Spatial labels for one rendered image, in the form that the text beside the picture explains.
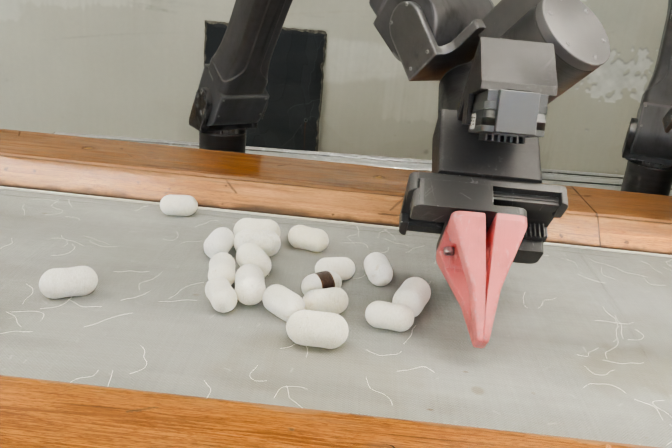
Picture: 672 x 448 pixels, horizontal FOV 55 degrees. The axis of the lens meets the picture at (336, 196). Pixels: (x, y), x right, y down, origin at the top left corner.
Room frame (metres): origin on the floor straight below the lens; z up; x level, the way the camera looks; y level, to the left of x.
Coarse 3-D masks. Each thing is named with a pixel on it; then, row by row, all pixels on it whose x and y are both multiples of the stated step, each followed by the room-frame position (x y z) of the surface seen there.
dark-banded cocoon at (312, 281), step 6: (306, 276) 0.41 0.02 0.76; (312, 276) 0.40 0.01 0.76; (336, 276) 0.41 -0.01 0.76; (306, 282) 0.40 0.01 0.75; (312, 282) 0.40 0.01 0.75; (318, 282) 0.40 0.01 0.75; (336, 282) 0.41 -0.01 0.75; (306, 288) 0.40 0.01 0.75; (312, 288) 0.40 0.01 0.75; (318, 288) 0.40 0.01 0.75
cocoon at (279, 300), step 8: (272, 288) 0.38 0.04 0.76; (280, 288) 0.38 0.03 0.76; (264, 296) 0.38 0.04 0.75; (272, 296) 0.37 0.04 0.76; (280, 296) 0.37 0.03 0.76; (288, 296) 0.37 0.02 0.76; (296, 296) 0.37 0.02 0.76; (264, 304) 0.37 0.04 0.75; (272, 304) 0.37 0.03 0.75; (280, 304) 0.37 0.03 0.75; (288, 304) 0.36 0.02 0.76; (296, 304) 0.36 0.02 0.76; (304, 304) 0.37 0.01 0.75; (272, 312) 0.37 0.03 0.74; (280, 312) 0.36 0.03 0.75; (288, 312) 0.36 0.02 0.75
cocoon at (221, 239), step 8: (216, 232) 0.46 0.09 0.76; (224, 232) 0.46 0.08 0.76; (208, 240) 0.45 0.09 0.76; (216, 240) 0.45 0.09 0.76; (224, 240) 0.45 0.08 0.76; (232, 240) 0.46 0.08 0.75; (208, 248) 0.44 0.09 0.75; (216, 248) 0.44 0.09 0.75; (224, 248) 0.45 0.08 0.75; (208, 256) 0.45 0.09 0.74
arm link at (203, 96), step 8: (200, 88) 0.80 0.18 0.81; (200, 96) 0.80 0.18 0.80; (208, 96) 0.79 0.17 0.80; (200, 104) 0.80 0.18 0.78; (208, 104) 0.79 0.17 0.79; (192, 112) 0.82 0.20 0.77; (200, 112) 0.80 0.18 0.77; (208, 112) 0.79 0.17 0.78; (264, 112) 0.84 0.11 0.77; (192, 120) 0.82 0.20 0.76; (200, 120) 0.80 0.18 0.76; (200, 128) 0.80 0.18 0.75; (208, 128) 0.81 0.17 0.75; (216, 128) 0.81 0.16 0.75; (224, 128) 0.82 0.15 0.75; (232, 128) 0.83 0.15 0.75; (240, 128) 0.83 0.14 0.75; (248, 128) 0.84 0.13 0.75
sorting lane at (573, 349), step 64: (0, 192) 0.55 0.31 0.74; (0, 256) 0.42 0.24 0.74; (64, 256) 0.43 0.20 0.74; (128, 256) 0.44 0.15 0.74; (192, 256) 0.45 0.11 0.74; (320, 256) 0.47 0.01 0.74; (576, 256) 0.52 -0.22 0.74; (640, 256) 0.54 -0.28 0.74; (0, 320) 0.34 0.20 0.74; (64, 320) 0.35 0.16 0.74; (128, 320) 0.35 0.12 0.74; (192, 320) 0.36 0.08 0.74; (256, 320) 0.37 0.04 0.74; (448, 320) 0.39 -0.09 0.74; (512, 320) 0.40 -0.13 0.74; (576, 320) 0.41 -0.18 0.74; (640, 320) 0.42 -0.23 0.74; (128, 384) 0.29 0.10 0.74; (192, 384) 0.29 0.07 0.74; (256, 384) 0.30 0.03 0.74; (320, 384) 0.30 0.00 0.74; (384, 384) 0.31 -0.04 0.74; (448, 384) 0.32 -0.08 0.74; (512, 384) 0.32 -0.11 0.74; (576, 384) 0.33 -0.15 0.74; (640, 384) 0.33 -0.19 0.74
